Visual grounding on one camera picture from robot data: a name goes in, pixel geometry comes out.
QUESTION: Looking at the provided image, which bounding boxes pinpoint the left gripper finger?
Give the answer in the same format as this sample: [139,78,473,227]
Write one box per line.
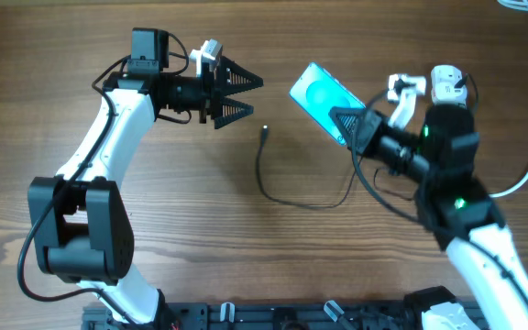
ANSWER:
[215,56,264,96]
[211,97,254,129]

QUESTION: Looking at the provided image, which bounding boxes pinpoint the teal Galaxy smartphone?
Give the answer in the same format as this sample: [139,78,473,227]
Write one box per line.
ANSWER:
[289,62,365,146]

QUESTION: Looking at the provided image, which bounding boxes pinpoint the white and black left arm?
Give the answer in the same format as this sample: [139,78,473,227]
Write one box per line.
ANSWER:
[22,27,263,329]

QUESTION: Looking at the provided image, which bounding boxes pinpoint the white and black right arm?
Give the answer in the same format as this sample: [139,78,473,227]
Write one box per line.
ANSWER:
[329,104,528,329]

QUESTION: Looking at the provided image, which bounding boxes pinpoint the white USB charger plug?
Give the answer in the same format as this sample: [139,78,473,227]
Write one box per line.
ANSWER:
[431,82,468,107]

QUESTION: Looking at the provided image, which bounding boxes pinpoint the white power strip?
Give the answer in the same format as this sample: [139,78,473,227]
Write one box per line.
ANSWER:
[431,64,467,91]

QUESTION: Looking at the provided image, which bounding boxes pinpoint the black USB charging cable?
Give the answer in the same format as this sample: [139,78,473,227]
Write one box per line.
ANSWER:
[256,72,479,211]

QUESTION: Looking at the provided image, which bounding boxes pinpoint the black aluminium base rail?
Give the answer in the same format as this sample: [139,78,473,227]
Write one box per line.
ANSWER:
[81,300,490,330]

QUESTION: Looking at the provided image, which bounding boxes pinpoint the black right camera cable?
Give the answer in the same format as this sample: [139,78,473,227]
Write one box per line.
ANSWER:
[349,80,528,330]

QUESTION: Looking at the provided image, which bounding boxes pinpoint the black camera cable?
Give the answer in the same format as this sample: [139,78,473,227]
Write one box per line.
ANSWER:
[349,80,528,330]
[16,31,192,330]

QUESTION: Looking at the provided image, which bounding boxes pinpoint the black left camera cable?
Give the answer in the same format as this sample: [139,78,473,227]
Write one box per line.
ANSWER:
[16,31,192,330]

